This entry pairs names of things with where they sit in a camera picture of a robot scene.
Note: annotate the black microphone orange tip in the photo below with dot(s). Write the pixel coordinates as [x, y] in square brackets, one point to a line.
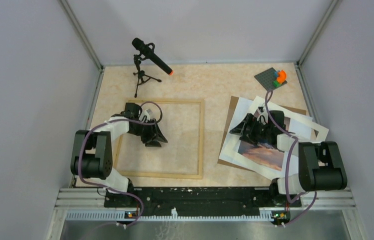
[146, 52]

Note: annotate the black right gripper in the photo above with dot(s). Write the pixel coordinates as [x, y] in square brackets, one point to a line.
[249, 120]

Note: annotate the sunset cloud photo print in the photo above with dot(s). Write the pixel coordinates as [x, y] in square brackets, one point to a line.
[262, 154]

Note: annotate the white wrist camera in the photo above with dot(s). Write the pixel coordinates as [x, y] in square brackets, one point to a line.
[147, 116]
[261, 111]

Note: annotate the colourful toy brick stack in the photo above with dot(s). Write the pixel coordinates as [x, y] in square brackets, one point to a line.
[280, 78]

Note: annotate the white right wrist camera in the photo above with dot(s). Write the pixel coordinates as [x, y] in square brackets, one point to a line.
[261, 111]

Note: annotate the brown cardboard backing board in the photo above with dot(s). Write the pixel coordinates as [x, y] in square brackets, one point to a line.
[232, 106]

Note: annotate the black mini tripod stand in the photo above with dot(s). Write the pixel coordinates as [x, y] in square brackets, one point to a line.
[142, 78]

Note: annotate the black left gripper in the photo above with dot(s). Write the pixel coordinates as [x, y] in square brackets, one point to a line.
[158, 135]

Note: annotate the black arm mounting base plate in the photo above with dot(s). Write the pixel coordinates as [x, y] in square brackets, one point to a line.
[197, 201]

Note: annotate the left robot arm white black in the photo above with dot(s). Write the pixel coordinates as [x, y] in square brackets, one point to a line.
[92, 155]

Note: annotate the white mat board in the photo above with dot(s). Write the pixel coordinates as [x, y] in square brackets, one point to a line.
[301, 125]

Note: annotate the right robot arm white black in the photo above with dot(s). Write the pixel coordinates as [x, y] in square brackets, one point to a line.
[320, 166]

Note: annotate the grey building brick baseplate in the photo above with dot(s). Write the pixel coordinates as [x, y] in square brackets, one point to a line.
[266, 78]

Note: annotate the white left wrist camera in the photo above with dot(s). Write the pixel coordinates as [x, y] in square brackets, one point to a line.
[147, 116]

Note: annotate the aluminium front rail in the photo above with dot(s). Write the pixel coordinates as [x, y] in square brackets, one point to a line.
[86, 204]

